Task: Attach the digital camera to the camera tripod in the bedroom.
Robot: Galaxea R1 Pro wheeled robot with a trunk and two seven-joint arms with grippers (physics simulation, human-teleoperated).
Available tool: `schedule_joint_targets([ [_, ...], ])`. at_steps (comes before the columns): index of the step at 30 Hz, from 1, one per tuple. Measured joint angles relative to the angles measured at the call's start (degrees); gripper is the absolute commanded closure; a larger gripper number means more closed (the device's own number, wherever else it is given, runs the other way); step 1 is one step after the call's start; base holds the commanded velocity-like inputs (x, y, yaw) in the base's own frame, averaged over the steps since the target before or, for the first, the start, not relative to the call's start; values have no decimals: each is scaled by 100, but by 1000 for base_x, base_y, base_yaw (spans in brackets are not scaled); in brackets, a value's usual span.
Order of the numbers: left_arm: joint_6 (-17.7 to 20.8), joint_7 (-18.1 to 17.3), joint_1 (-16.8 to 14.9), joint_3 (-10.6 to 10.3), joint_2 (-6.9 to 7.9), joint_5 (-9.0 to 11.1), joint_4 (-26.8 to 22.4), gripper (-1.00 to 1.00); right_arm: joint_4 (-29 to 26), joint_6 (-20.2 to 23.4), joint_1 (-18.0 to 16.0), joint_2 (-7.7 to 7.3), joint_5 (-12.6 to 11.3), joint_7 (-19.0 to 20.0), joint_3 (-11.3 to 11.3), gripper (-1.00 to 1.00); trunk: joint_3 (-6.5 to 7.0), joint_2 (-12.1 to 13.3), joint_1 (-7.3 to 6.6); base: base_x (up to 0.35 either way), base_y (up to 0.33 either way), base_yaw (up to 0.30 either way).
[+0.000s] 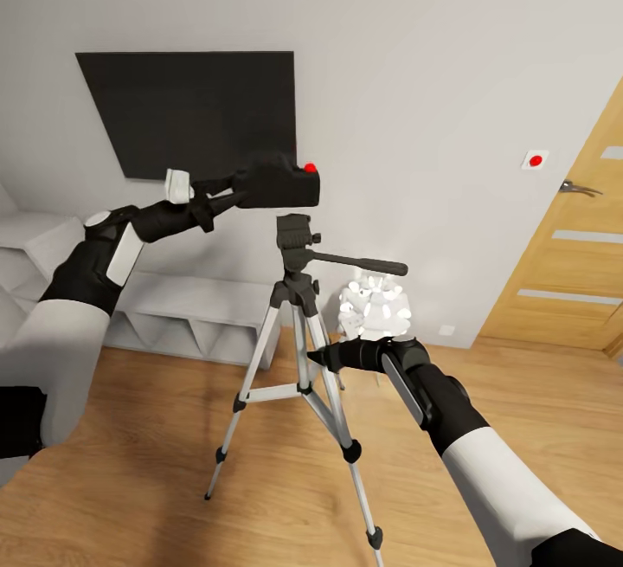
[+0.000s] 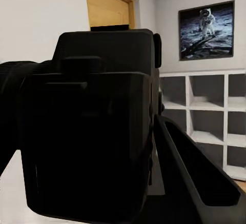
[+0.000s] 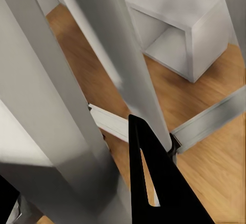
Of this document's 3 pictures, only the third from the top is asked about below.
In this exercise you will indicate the bed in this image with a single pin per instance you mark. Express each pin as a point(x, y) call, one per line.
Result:
point(24, 212)

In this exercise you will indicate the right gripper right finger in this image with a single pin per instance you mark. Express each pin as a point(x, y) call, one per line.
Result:
point(178, 202)

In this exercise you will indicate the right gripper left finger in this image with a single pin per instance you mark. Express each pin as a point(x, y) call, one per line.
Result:
point(8, 198)

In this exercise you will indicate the bookcase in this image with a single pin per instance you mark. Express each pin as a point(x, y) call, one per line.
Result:
point(186, 36)

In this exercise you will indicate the camera tripod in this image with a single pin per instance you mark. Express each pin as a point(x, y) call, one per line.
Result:
point(51, 146)

